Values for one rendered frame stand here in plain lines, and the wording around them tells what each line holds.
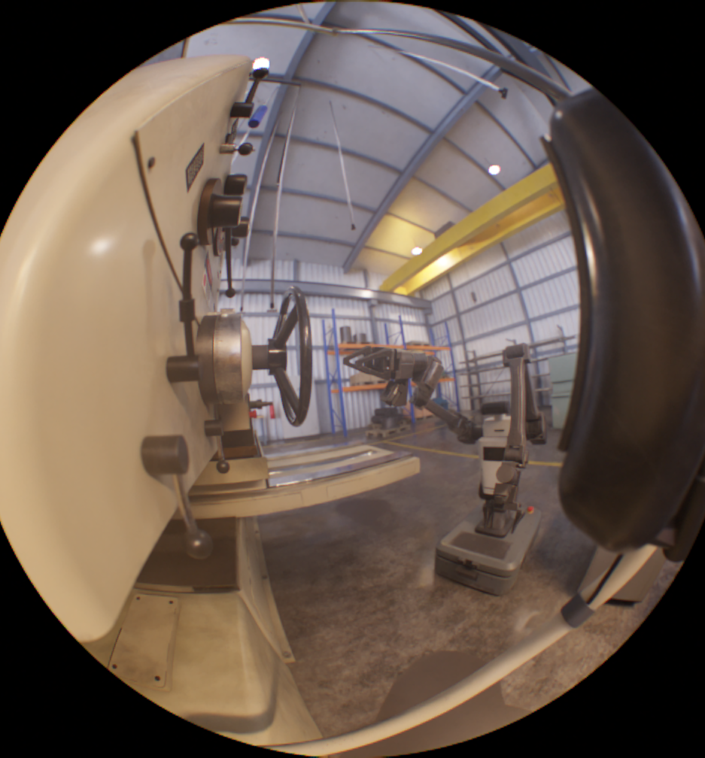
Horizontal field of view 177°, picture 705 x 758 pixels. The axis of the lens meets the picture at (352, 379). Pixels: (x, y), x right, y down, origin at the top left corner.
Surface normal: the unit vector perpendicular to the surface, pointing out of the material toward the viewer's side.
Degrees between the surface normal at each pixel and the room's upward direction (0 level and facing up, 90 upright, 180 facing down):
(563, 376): 90
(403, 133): 169
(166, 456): 82
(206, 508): 90
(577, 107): 85
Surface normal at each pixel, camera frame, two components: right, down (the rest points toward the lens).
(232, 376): 0.43, 0.40
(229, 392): 0.34, 0.72
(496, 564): -0.65, -0.68
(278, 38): 0.19, 0.95
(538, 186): -0.90, 0.06
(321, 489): 0.44, -0.12
